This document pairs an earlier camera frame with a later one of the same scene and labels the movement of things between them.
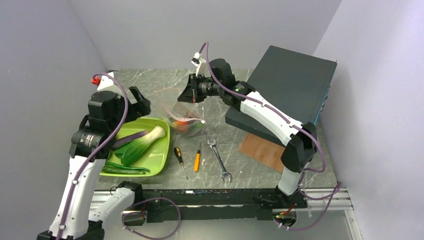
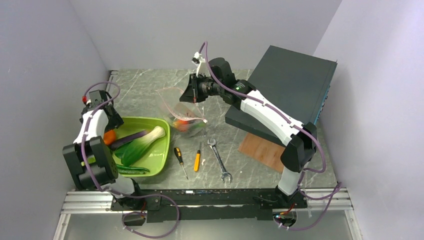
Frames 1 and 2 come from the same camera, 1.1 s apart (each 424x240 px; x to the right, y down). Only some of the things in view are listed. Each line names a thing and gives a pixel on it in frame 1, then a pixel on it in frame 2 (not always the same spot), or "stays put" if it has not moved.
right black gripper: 189,95 stays put
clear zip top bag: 186,119 stays put
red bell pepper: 181,126 stays put
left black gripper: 140,108 to 115,122
